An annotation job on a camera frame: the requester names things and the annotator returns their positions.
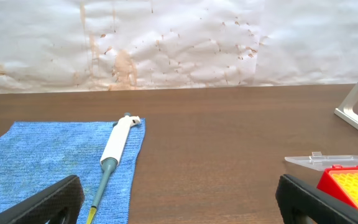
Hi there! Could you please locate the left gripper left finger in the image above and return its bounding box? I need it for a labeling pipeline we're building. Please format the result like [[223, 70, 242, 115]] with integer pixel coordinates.
[[0, 174, 86, 224]]

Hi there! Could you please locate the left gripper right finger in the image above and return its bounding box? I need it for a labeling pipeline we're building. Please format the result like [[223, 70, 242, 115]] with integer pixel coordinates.
[[275, 174, 358, 224]]

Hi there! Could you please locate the white pipette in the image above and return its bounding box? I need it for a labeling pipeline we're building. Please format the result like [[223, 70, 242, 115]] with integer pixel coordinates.
[[86, 112, 142, 224]]

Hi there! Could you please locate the blue cloth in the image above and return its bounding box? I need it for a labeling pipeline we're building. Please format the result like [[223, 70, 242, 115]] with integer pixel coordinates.
[[0, 118, 147, 224]]

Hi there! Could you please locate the white and blue stand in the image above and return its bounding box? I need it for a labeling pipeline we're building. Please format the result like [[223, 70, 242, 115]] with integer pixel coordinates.
[[334, 55, 358, 144]]

